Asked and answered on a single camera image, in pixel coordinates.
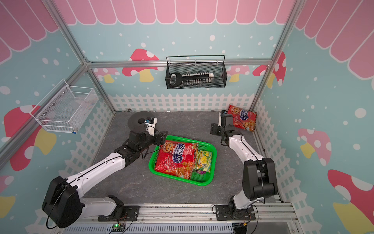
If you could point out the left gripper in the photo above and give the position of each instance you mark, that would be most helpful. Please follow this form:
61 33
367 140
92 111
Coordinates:
159 138

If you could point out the green Fox's candy bag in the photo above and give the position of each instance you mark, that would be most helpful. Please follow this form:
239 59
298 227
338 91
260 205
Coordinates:
203 160

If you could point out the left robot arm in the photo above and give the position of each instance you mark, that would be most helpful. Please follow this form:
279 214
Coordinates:
64 202

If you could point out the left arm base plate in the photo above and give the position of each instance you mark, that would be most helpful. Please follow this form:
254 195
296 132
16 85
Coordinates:
128 213

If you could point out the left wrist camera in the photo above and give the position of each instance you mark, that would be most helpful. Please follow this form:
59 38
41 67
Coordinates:
150 123

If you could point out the black wire wall basket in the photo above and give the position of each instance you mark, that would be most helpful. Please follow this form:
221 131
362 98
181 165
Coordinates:
198 64

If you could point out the small green circuit board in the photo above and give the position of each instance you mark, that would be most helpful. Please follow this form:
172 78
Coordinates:
118 228

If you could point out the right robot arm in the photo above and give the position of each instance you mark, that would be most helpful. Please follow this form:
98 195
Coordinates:
259 175

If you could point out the white wire wall basket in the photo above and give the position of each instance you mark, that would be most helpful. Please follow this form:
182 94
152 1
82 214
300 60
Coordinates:
65 108

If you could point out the black socket bit holder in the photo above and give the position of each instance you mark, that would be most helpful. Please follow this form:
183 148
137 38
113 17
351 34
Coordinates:
177 79

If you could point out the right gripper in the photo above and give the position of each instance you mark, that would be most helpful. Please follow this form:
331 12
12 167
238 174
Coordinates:
214 128

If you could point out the red candy bag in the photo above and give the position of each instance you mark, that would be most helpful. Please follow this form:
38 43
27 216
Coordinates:
176 159
242 118

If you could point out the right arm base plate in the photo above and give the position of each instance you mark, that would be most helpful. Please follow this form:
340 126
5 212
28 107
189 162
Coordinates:
229 213

